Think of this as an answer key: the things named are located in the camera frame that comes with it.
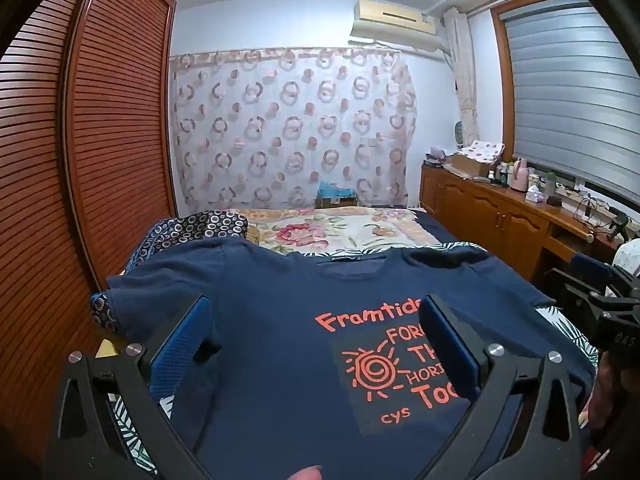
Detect palm leaf print blanket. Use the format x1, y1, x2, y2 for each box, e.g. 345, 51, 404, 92
107, 241, 599, 471

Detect person's right hand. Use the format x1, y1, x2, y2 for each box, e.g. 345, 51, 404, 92
587, 352, 640, 436

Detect wooden cabinet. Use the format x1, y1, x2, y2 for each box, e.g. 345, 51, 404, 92
419, 162, 616, 286

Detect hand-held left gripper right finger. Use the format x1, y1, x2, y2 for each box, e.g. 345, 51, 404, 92
419, 294, 586, 480

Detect navy printed t-shirt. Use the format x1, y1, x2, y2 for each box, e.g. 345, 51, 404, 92
106, 237, 596, 480

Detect navy bed sheet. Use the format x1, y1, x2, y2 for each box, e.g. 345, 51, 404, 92
415, 208, 461, 243

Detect beige air conditioner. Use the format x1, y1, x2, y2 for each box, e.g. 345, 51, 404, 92
348, 0, 441, 53

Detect circle-patterned sheer curtain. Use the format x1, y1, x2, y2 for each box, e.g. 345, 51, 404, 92
170, 46, 418, 213

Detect grey window blind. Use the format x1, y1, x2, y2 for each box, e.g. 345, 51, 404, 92
500, 2, 640, 201

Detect crumpled blue cloth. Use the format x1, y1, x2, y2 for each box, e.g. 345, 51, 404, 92
317, 181, 357, 200

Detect small cardboard box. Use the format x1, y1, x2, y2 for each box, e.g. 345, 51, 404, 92
315, 195, 360, 209

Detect black cables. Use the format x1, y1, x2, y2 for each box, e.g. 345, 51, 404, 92
572, 195, 608, 223

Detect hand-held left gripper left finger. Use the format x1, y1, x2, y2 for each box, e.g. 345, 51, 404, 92
47, 294, 223, 480

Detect wooden louvred wardrobe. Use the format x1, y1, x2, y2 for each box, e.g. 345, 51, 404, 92
0, 0, 178, 441

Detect dark circle-print folded cloth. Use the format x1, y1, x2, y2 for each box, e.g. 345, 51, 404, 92
90, 210, 251, 333

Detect white printed bag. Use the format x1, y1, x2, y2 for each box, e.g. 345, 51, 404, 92
612, 239, 640, 281

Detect pink thermos jug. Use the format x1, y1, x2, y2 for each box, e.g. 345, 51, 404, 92
509, 158, 531, 191

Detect beige lace window curtain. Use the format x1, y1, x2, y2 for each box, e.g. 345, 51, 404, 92
442, 7, 481, 153

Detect black tripod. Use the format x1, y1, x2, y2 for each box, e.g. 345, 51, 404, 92
605, 212, 632, 241

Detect open cardboard box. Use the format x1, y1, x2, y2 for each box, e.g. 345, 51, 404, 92
450, 152, 496, 180

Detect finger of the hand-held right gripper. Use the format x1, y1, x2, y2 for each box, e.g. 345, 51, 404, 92
570, 252, 618, 286
542, 267, 601, 323

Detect floral blanket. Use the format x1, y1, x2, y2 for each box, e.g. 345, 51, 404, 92
245, 205, 451, 258

